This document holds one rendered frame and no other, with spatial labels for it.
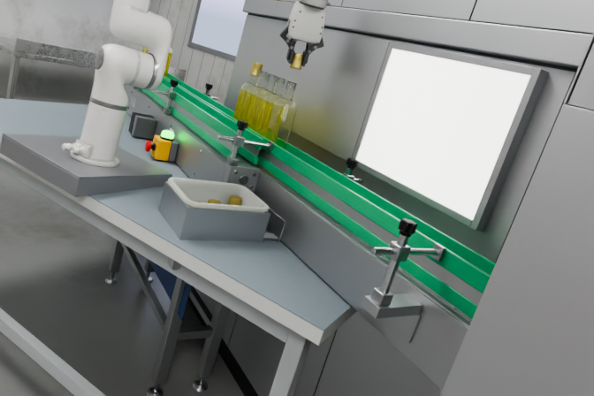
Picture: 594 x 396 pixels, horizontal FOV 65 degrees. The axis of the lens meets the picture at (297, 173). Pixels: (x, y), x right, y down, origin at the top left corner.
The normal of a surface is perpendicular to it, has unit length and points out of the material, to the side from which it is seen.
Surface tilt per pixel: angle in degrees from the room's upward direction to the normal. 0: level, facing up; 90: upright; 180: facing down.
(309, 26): 103
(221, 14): 90
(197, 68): 90
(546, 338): 90
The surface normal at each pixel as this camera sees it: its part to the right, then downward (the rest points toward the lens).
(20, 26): 0.84, 0.35
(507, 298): -0.81, -0.11
